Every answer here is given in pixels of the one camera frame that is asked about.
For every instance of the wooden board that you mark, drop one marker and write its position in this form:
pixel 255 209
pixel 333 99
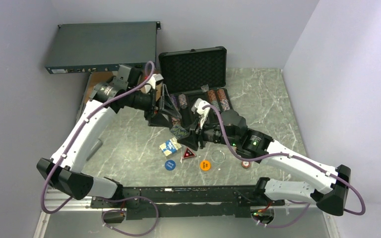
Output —
pixel 99 77

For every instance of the clear plastic wrapper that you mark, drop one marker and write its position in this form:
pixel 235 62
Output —
pixel 205 88

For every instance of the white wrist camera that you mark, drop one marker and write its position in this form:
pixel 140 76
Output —
pixel 202 108
pixel 151 84

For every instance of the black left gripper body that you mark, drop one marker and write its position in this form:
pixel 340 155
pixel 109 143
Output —
pixel 150 109

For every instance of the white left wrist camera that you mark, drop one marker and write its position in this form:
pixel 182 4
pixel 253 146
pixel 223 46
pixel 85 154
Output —
pixel 151 84

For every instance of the orange big blind button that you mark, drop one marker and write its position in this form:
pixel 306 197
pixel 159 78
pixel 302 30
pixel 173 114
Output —
pixel 205 165

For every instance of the red triangular dealer button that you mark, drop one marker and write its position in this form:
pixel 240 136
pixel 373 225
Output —
pixel 188 153

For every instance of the blue playing card deck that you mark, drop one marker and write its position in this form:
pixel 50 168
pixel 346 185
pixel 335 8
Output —
pixel 170 147

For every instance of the blue small blind button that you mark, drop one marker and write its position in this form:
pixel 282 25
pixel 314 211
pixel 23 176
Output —
pixel 170 165

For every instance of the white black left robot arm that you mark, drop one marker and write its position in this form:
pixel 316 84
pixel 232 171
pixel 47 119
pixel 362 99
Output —
pixel 63 171

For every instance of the clear round plastic disc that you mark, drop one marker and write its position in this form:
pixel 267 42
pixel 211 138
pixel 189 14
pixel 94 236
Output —
pixel 218 156

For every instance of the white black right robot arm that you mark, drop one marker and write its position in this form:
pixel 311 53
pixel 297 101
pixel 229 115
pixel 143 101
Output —
pixel 323 185

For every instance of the green blue chip stack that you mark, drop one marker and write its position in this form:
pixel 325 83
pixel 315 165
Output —
pixel 179 132

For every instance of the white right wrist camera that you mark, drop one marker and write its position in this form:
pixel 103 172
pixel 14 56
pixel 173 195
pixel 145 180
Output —
pixel 202 108

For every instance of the grey rack network device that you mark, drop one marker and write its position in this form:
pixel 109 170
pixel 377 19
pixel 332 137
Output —
pixel 99 47

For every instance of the purple poker chip stack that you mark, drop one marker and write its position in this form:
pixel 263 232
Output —
pixel 174 101

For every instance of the red black far chip stack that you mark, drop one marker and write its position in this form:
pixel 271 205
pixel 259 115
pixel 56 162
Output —
pixel 223 100

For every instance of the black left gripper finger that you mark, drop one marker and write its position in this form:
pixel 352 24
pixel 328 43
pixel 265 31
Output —
pixel 166 105
pixel 160 120

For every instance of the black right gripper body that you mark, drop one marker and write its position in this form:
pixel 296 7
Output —
pixel 207 133

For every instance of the red black chip stack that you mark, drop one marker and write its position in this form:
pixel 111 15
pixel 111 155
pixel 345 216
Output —
pixel 213 99
pixel 223 100

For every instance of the black poker set case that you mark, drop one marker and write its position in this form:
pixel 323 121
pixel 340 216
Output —
pixel 186 71

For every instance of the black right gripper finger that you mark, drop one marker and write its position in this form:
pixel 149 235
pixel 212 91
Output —
pixel 191 142
pixel 194 125

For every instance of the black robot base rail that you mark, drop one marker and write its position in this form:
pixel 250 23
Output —
pixel 187 201

